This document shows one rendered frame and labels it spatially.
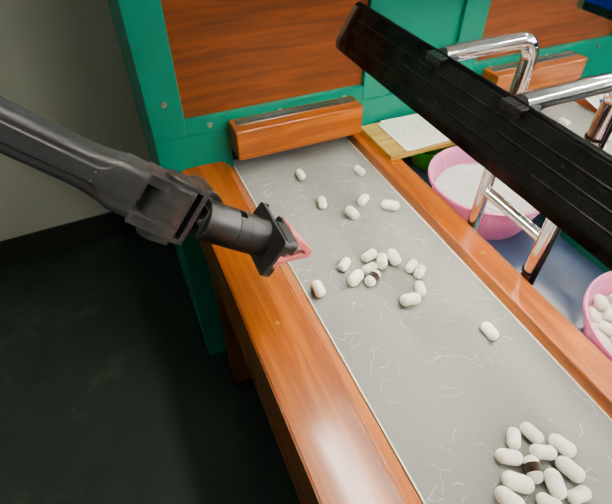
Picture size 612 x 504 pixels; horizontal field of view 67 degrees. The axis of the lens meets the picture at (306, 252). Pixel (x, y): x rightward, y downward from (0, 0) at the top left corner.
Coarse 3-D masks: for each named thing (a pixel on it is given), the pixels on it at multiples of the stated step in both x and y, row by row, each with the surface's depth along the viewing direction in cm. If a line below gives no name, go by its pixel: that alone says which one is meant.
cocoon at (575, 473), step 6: (558, 456) 59; (564, 456) 59; (558, 462) 59; (564, 462) 58; (570, 462) 58; (558, 468) 59; (564, 468) 58; (570, 468) 58; (576, 468) 58; (564, 474) 58; (570, 474) 58; (576, 474) 57; (582, 474) 57; (576, 480) 57; (582, 480) 57
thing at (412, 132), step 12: (384, 120) 116; (396, 120) 116; (408, 120) 116; (420, 120) 116; (396, 132) 112; (408, 132) 112; (420, 132) 112; (432, 132) 112; (408, 144) 108; (420, 144) 108; (432, 144) 108
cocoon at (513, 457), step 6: (498, 450) 60; (504, 450) 59; (510, 450) 59; (516, 450) 60; (498, 456) 59; (504, 456) 59; (510, 456) 59; (516, 456) 59; (522, 456) 59; (504, 462) 59; (510, 462) 59; (516, 462) 59; (522, 462) 59
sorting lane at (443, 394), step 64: (256, 192) 101; (320, 192) 101; (384, 192) 101; (320, 256) 87; (448, 256) 87; (320, 320) 76; (384, 320) 76; (448, 320) 76; (512, 320) 76; (384, 384) 68; (448, 384) 68; (512, 384) 68; (576, 384) 68; (448, 448) 61; (576, 448) 61
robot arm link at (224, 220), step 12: (216, 204) 60; (204, 216) 59; (216, 216) 59; (228, 216) 60; (240, 216) 62; (192, 228) 61; (204, 228) 59; (216, 228) 59; (228, 228) 60; (240, 228) 62; (204, 240) 61; (216, 240) 61; (228, 240) 61
